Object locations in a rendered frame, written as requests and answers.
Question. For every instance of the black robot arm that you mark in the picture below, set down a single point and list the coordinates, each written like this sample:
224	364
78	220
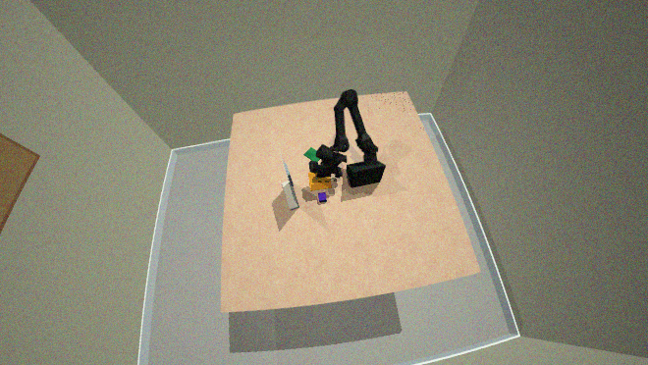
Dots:
348	99

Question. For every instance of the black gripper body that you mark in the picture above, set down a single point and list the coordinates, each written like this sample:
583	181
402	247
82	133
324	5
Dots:
325	168

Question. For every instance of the orange square marked area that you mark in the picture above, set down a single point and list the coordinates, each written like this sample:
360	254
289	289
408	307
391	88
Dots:
321	183

